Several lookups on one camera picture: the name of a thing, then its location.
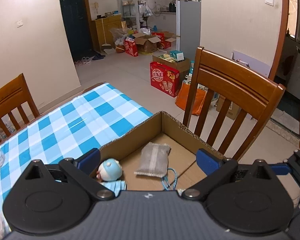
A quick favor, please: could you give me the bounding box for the blue white plush toy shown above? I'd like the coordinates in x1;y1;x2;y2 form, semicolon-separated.
96;158;126;197

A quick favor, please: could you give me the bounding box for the grey striped pouch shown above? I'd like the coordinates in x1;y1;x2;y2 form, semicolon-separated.
134;142;171;178

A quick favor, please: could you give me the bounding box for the cardboard box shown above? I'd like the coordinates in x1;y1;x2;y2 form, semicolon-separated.
96;111;224;191

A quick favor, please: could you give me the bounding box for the blue checkered tablecloth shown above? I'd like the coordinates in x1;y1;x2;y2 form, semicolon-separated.
0;83;152;211

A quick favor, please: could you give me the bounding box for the orange bag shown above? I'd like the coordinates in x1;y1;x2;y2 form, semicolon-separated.
174;82;208;117

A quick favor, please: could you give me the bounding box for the wooden chair near box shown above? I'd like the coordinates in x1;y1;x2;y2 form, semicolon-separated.
183;47;285;160

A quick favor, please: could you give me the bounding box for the red gift box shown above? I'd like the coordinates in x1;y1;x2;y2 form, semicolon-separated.
149;61;180;98

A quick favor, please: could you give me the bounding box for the open cardboard box floor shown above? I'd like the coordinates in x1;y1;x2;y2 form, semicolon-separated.
133;33;161;54

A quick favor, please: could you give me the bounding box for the wooden cabinet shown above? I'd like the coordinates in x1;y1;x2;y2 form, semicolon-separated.
93;14;122;51

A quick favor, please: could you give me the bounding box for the grey refrigerator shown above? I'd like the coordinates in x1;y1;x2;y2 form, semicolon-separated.
176;0;201;61

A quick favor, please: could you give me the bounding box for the dark door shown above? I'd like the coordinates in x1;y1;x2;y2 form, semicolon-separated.
59;0;94;61

